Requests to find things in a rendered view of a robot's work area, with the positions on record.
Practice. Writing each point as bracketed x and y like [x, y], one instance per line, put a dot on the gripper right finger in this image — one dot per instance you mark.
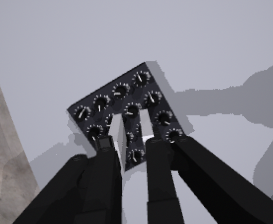
[226, 195]

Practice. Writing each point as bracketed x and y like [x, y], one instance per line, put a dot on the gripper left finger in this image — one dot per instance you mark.
[60, 202]

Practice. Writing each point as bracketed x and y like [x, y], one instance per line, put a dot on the black knob box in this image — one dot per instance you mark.
[111, 99]

